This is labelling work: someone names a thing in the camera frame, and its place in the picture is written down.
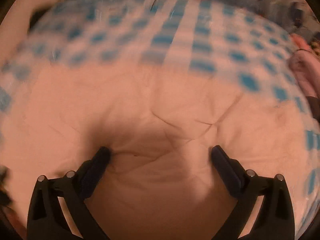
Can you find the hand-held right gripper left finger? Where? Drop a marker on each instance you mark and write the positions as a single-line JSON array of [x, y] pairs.
[[96, 170]]

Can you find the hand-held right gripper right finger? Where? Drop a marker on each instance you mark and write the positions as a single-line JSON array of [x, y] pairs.
[[228, 172]]

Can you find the cream quilted jacket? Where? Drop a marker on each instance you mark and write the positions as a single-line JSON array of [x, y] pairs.
[[150, 105]]

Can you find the pink garment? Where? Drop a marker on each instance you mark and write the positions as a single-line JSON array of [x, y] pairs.
[[303, 62]]

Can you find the blue checkered bed sheet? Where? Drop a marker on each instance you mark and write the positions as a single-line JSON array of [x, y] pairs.
[[175, 35]]

